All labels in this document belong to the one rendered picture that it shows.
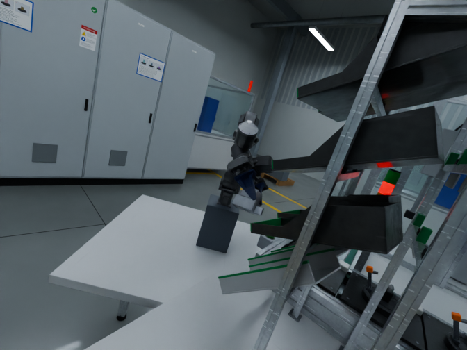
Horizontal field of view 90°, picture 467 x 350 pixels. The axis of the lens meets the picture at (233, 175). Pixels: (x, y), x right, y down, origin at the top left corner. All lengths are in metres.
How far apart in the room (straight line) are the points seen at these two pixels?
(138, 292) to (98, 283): 0.12
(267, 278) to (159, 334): 0.33
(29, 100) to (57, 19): 0.86
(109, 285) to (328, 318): 0.70
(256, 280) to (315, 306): 0.39
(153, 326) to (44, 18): 3.00
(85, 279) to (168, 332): 0.30
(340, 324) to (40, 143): 3.21
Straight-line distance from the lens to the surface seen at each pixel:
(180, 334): 0.76
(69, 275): 0.89
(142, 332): 0.75
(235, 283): 0.64
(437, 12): 0.47
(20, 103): 3.29
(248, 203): 0.63
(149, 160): 3.80
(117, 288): 0.85
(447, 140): 1.96
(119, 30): 3.44
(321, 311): 0.95
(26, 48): 3.25
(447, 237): 0.44
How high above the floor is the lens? 1.44
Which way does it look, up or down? 14 degrees down
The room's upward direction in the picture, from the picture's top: 17 degrees clockwise
